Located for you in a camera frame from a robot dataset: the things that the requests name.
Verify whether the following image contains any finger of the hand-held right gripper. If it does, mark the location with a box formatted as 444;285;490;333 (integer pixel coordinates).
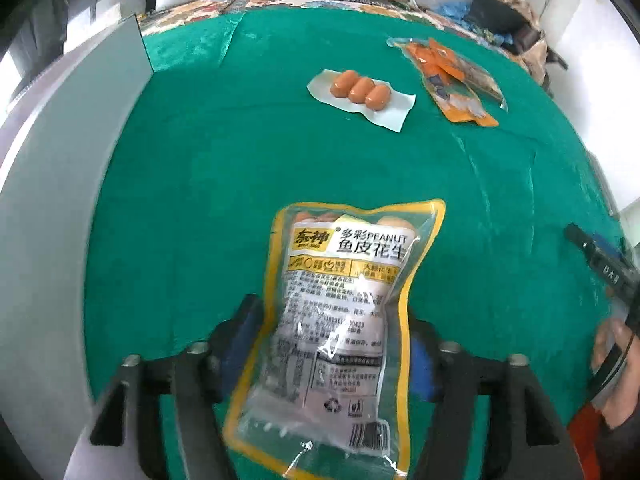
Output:
565;223;626;271

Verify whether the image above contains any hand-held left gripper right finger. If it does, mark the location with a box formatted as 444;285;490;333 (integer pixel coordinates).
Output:
400;310;581;480

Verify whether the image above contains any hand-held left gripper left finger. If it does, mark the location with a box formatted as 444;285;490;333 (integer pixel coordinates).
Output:
87;294;266;480

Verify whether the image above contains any yellow-edged clear peanut packet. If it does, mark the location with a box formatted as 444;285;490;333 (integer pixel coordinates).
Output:
221;199;447;480

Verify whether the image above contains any orange snack packet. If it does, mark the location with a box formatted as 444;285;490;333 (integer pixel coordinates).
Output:
387;36;509;128

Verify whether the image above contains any clear pack of three sausages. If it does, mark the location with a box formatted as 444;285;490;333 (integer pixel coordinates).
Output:
306;68;417;133

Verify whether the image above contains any person's right forearm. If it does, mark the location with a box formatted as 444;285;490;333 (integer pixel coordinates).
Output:
592;410;640;480

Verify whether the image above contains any person's right hand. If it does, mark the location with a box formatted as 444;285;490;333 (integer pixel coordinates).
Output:
591;316;640;428

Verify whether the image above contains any dark brown chair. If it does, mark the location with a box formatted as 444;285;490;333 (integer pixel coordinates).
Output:
512;25;568;91

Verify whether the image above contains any green satin table cloth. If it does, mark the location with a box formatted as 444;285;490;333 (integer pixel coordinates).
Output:
82;2;626;480

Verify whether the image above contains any beige patterned cloth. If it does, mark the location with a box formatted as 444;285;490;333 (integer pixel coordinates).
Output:
490;0;548;86

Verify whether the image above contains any black bag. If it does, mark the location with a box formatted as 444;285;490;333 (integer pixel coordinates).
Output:
470;0;531;33

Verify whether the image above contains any blue cloth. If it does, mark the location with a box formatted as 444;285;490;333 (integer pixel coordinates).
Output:
435;0;473;23

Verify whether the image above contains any orange floral bed sheet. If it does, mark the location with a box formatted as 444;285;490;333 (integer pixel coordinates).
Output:
137;0;501;36

